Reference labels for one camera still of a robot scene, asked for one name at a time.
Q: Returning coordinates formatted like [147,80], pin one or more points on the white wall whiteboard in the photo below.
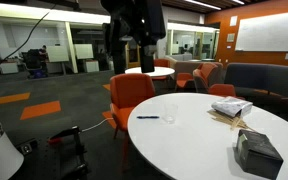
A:
[263,34]

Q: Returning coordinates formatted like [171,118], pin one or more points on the orange chair near table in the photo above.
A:
[127,91]

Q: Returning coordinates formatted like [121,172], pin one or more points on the orange armchair right back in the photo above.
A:
[201,76]

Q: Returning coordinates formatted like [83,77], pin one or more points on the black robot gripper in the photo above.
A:
[141,20]

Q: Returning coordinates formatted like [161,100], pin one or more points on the black cardboard box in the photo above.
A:
[257,155]

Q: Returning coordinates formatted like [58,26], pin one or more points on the dark grey sofa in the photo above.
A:
[270,77]

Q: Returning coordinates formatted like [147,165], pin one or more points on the bundle of wooden sticks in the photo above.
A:
[235,122]

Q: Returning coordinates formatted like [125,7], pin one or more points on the orange chair far back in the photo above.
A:
[161,63]

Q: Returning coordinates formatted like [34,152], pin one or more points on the person in background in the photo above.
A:
[43,58]

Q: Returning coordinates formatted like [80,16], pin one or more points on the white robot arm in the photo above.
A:
[11,159]

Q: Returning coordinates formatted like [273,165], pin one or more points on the orange chair behind table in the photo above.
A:
[223,90]

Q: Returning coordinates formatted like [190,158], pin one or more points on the small white round table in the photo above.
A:
[159,71]

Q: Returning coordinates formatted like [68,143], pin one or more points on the blue ballpoint pen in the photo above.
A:
[148,117]

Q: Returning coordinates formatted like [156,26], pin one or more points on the black metal clamp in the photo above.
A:
[73,150]

